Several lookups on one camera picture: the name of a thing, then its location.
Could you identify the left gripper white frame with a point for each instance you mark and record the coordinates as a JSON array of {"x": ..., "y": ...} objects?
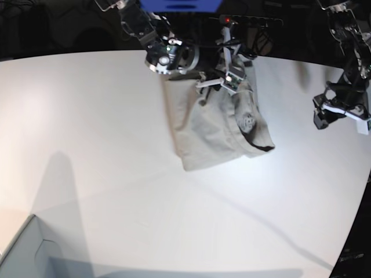
[{"x": 340, "y": 100}]

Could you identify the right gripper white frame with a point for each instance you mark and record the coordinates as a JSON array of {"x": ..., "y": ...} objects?
[{"x": 227, "y": 73}]

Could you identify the beige t-shirt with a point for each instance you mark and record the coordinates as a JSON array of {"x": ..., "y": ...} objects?
[{"x": 226, "y": 128}]

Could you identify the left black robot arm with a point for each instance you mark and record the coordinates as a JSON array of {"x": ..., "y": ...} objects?
[{"x": 349, "y": 25}]

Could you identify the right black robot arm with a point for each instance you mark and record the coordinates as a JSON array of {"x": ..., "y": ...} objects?
[{"x": 187, "y": 40}]

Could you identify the black power strip red light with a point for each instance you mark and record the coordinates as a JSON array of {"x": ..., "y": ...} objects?
[{"x": 252, "y": 21}]

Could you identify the grey box at corner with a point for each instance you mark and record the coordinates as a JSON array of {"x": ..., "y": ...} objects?
[{"x": 38, "y": 251}]

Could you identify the blue overhead mount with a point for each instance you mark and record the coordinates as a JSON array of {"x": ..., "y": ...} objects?
[{"x": 203, "y": 6}]

